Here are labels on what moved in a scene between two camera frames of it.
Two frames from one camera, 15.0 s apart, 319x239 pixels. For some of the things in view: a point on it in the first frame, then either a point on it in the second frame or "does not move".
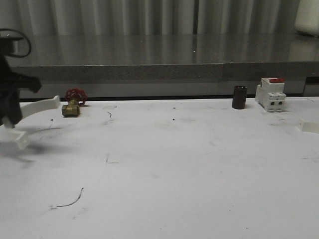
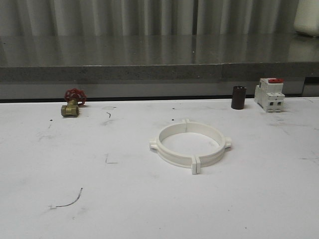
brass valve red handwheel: [73, 96] does not move
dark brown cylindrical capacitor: [239, 96] does not move
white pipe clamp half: [20, 137] to [175, 159]
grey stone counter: [198, 66] does not move
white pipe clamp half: [308, 126] to [224, 143]
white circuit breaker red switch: [270, 94] does not move
